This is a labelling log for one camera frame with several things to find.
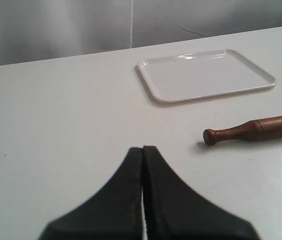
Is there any white rectangular tray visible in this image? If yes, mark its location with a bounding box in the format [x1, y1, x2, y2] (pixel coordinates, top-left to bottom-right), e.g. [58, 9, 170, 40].
[137, 49, 276, 103]

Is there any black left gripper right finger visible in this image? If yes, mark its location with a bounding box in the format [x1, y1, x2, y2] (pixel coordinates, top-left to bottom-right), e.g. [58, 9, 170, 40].
[143, 146, 260, 240]

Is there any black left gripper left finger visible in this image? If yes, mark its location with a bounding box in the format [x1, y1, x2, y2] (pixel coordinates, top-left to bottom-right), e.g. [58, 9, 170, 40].
[39, 147, 143, 240]

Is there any brown wooden pestle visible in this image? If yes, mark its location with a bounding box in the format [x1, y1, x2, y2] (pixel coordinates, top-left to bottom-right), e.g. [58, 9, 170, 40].
[203, 116, 282, 146]

